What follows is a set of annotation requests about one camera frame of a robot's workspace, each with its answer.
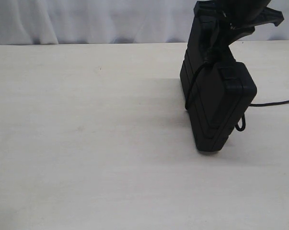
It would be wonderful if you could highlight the black rope with loop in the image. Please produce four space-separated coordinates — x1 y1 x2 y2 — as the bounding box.
185 47 289 132

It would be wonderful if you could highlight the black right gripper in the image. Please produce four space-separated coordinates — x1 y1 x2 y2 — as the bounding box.
194 0 284 52

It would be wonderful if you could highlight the white backdrop curtain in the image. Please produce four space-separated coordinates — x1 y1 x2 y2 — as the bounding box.
0 0 195 45

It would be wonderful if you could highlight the black plastic carry case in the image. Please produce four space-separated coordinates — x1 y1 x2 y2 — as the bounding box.
180 17 257 153

